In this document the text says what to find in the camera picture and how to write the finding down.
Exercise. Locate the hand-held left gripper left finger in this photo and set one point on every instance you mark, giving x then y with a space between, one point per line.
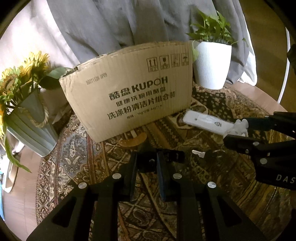
133 180

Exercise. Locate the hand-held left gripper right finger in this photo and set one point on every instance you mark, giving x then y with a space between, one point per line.
163 183

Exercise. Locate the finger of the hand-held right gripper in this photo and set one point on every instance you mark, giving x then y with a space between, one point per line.
240 143
266 124

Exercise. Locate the printed cardboard box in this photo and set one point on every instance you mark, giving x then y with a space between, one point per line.
115 92

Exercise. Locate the patterned brown rug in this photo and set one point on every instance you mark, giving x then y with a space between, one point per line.
254 204

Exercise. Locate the small wooden piece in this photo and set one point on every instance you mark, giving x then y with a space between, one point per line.
135 141

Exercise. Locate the white remote control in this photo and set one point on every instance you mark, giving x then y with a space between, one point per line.
203 119

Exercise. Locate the white curved tube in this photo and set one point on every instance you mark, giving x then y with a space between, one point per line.
286 69

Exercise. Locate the white ribbed plant pot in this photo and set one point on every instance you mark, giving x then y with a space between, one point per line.
211 67

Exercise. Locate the green potted plant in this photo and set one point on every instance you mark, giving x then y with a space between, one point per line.
212 27

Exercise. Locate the tan bag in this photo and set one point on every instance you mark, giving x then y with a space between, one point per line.
54 102

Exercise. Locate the ribbed grey-green vase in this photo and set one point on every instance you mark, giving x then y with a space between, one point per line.
30 125

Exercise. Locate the sunflower bouquet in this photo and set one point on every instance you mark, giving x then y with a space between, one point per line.
34 62

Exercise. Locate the grey curtain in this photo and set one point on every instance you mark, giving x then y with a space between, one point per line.
104 23

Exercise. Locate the pale pink curtain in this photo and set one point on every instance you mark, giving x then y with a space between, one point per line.
23 39

